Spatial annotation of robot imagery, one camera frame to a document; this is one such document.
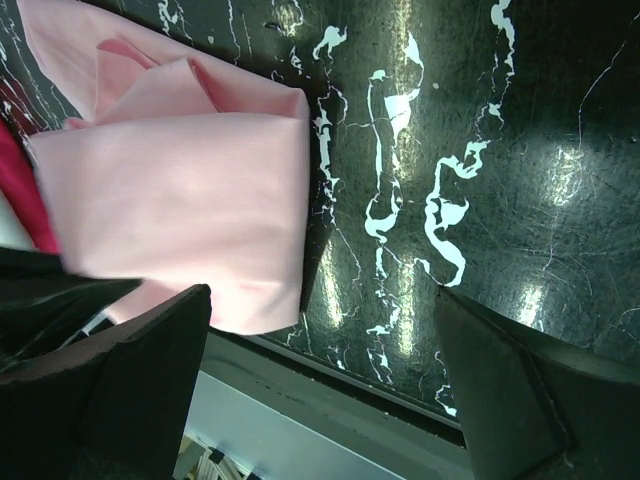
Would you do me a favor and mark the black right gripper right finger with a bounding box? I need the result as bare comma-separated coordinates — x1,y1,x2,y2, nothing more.
435,287,639,479

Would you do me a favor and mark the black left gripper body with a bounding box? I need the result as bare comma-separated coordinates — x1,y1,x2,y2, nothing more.
1,247,141,373

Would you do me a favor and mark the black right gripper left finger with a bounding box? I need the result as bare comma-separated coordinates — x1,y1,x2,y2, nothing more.
1,285,211,479

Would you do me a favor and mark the pink t shirt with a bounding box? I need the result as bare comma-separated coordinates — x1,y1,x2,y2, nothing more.
18,1,311,335

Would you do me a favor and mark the white folded t shirt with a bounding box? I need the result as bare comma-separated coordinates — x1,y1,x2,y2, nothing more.
0,193,36,251

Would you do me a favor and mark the magenta folded t shirt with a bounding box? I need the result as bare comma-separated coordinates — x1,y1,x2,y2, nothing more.
1,121,60,254

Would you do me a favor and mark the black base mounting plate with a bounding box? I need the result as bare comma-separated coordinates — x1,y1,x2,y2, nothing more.
209,328,466,449

